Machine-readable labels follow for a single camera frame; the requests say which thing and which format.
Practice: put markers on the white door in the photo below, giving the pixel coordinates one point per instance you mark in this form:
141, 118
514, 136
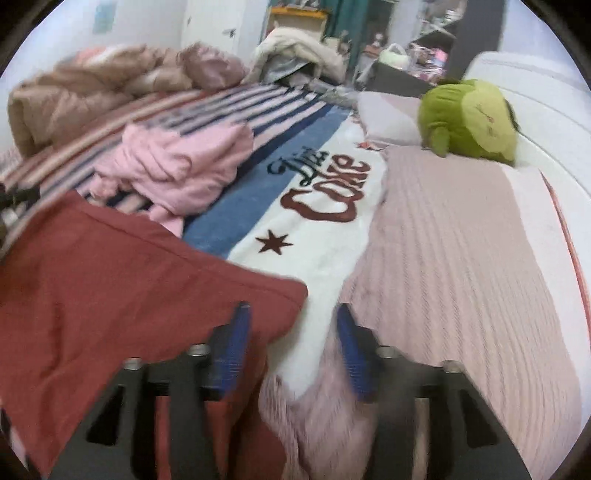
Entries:
210, 23

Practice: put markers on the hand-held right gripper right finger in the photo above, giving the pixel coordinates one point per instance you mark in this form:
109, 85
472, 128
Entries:
353, 355

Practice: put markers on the pink puffy jacket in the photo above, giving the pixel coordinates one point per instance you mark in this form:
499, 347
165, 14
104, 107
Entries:
212, 64

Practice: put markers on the pink pillow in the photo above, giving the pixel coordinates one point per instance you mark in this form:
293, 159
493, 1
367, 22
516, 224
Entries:
392, 115

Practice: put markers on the pink garment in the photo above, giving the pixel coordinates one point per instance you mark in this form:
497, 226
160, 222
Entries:
180, 161

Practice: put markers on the striped printed blanket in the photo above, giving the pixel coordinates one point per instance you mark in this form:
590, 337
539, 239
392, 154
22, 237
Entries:
304, 221

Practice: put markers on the teal curtain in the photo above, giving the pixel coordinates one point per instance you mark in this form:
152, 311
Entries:
355, 27

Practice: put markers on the dark desk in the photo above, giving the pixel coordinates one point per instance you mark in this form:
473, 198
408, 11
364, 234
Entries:
397, 78

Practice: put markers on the small blue wall poster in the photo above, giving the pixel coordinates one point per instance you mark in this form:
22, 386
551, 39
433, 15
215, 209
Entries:
104, 16

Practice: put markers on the white coat pile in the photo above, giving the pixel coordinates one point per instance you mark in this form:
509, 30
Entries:
295, 50

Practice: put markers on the beige duvet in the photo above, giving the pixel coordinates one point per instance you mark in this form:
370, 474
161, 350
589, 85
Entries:
78, 97

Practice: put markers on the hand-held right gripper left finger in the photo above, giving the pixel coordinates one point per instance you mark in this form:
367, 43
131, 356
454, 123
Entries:
228, 355

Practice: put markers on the pink knitted blanket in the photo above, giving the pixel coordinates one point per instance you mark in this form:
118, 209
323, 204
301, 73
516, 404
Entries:
461, 300

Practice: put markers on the white and green bag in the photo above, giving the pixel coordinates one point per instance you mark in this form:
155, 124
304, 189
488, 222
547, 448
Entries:
394, 55

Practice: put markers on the white bed headboard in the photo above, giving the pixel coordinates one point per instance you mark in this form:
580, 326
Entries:
545, 106

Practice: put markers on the yellow topped shelf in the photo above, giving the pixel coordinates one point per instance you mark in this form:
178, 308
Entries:
298, 16

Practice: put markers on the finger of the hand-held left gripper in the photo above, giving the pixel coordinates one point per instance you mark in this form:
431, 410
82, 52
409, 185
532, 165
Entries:
16, 196

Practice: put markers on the dark bookshelf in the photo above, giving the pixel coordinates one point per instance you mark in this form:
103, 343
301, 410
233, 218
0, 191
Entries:
475, 37

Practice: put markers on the green plush toy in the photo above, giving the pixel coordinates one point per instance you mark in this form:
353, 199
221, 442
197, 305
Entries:
471, 120

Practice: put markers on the red shirt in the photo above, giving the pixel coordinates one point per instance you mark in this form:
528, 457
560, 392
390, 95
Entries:
115, 300

